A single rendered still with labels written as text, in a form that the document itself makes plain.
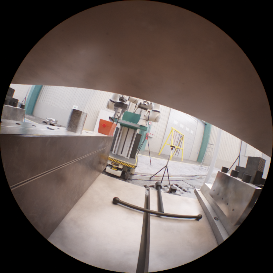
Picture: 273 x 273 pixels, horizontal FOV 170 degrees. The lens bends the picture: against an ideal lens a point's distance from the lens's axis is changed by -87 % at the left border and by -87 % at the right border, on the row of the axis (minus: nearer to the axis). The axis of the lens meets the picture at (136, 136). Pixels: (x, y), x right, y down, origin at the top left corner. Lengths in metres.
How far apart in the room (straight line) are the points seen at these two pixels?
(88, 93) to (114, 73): 7.44
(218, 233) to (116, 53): 0.84
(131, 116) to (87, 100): 6.00
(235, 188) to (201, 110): 0.55
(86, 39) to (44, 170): 0.28
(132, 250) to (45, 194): 0.37
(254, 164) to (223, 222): 0.41
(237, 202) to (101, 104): 7.42
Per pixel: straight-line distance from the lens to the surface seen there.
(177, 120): 10.07
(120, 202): 0.61
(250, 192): 0.60
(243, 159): 2.98
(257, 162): 0.75
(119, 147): 1.81
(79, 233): 0.47
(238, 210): 0.63
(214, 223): 0.79
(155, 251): 0.51
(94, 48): 0.16
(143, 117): 1.56
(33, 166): 0.25
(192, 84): 0.16
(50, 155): 0.28
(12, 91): 1.27
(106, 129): 0.82
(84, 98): 7.55
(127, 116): 1.74
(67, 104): 7.82
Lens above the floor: 0.74
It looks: 1 degrees up
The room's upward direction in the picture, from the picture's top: 17 degrees clockwise
